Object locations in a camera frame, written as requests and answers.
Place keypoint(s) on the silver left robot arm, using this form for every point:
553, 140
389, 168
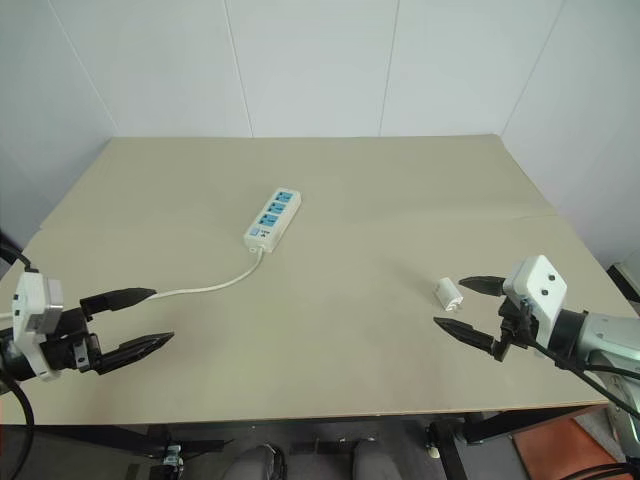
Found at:
12, 365

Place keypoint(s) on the orange floor mat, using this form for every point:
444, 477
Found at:
555, 447

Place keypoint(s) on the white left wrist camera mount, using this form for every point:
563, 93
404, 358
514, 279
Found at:
27, 320

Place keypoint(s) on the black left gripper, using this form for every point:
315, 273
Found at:
67, 347

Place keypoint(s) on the white plug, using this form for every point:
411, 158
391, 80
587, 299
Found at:
447, 292

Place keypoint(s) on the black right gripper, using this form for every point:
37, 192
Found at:
517, 322

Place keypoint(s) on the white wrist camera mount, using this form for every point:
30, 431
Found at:
27, 320
540, 285

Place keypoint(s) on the black table frame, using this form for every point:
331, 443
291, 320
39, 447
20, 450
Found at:
500, 425

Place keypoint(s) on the white power strip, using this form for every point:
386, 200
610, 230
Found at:
272, 217

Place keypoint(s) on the dark grey rounded shape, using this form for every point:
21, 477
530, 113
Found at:
260, 462

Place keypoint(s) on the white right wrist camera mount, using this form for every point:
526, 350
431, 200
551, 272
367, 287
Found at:
540, 285

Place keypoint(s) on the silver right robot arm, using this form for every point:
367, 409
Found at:
602, 335

